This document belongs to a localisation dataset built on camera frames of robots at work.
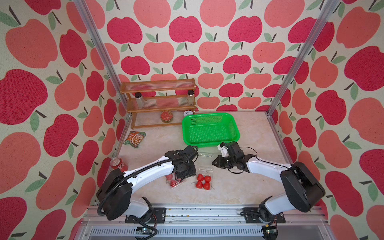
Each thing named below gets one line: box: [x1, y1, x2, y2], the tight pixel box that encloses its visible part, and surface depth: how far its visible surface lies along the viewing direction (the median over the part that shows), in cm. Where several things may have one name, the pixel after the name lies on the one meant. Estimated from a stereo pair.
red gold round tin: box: [160, 110, 174, 123], surface depth 117 cm
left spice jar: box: [134, 92, 144, 108], surface depth 100 cm
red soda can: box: [110, 157, 128, 173], surface depth 84 cm
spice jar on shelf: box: [187, 89, 195, 106], surface depth 103 cm
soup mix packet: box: [123, 131, 147, 148], surface depth 105 cm
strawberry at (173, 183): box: [170, 180, 178, 188], surface depth 82 cm
